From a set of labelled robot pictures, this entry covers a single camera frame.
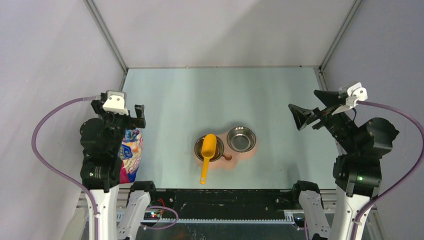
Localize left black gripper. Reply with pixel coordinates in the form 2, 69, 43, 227
92, 99, 146, 153

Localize steel bowl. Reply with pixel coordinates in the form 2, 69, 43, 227
193, 135, 225, 163
226, 126, 257, 153

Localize electronics board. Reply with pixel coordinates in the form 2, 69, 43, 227
143, 211, 162, 222
293, 215, 305, 225

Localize pink double bowl stand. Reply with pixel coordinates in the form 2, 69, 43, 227
193, 131, 258, 170

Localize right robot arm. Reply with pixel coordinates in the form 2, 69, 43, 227
288, 87, 399, 240

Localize right steel bowl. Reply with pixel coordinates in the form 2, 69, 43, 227
226, 126, 257, 153

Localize yellow plastic scoop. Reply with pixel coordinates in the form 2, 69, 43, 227
199, 134, 217, 185

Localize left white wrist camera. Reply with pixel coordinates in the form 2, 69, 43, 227
102, 90, 130, 116

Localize left steel bowl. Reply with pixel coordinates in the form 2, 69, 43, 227
193, 135, 225, 163

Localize left electronics board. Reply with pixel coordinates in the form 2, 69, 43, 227
143, 211, 162, 222

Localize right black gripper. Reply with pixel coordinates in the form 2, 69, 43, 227
288, 88, 359, 152

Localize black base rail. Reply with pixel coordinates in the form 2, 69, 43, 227
152, 188, 301, 221

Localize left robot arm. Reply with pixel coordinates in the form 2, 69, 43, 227
79, 90, 158, 240

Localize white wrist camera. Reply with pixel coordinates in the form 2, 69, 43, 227
102, 90, 130, 116
332, 82, 368, 115

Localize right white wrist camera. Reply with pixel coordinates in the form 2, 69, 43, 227
332, 82, 368, 115

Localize colourful pet food bag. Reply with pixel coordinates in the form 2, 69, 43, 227
118, 128, 144, 184

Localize right electronics board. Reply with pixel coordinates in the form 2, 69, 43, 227
293, 215, 305, 225

